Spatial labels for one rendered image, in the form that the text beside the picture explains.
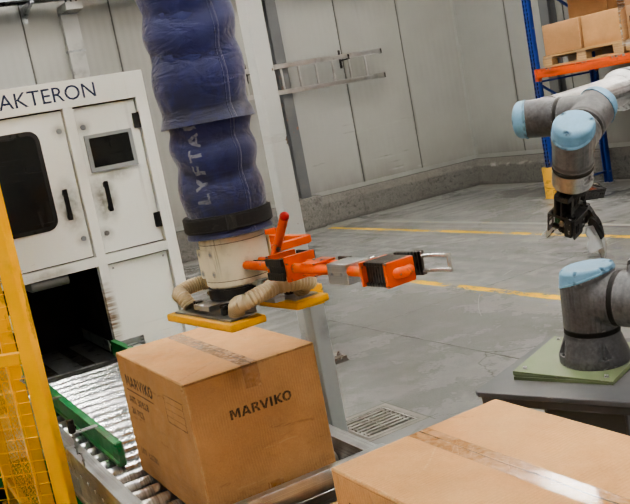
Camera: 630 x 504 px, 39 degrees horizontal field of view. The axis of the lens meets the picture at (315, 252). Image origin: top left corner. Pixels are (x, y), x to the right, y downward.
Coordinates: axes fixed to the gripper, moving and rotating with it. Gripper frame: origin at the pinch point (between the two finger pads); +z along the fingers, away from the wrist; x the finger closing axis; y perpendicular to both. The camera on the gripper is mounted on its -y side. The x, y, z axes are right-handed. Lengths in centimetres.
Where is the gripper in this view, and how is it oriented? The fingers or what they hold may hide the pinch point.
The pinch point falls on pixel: (576, 246)
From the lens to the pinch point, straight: 221.6
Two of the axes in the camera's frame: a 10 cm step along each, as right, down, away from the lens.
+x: 7.3, 3.3, -6.0
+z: 1.8, 7.5, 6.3
